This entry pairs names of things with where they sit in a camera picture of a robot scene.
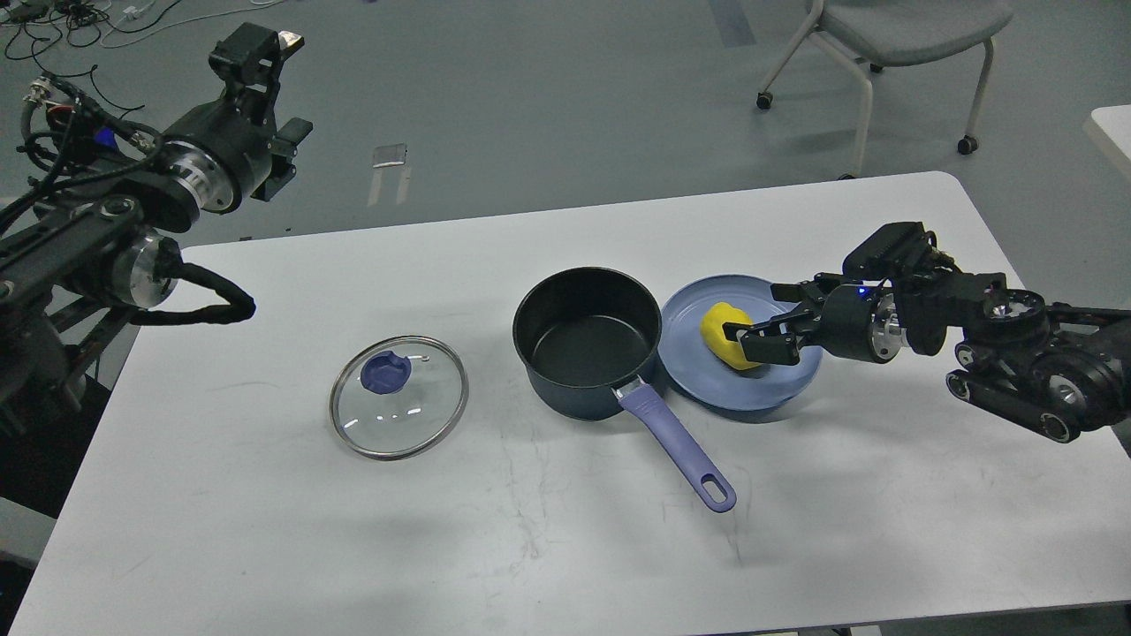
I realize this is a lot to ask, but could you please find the yellow potato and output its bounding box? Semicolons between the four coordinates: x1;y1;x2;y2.
699;301;763;372

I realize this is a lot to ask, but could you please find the white side table corner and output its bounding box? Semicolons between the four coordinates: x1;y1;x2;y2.
1082;104;1130;182

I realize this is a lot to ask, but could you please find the dark blue saucepan purple handle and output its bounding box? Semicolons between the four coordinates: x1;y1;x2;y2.
512;267;739;514

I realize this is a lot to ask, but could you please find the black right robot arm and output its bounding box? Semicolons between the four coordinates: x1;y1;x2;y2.
720;221;1130;442

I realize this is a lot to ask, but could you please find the grey office chair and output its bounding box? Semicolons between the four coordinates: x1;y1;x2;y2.
756;1;1015;180

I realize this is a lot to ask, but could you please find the glass lid with purple knob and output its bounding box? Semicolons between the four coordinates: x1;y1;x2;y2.
329;335;470;459

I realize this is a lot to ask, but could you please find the white floor cable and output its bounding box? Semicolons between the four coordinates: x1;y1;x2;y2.
100;0;284;48

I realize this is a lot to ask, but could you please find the blue plate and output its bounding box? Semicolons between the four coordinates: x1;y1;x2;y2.
659;274;824;420

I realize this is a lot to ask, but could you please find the small silver object on floor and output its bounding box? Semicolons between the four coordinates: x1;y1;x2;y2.
371;141;409;170

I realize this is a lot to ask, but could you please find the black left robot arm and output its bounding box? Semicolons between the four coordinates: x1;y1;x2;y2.
1;23;314;437

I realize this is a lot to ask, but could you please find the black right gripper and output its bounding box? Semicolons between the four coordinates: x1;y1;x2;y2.
724;274;903;366

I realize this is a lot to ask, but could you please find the black box at left edge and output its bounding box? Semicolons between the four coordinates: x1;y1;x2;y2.
1;383;110;519

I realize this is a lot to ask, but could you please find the black floor cable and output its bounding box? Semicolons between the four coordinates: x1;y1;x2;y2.
0;0;182;117

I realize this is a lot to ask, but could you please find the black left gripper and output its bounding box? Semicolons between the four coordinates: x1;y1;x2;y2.
164;23;314;214

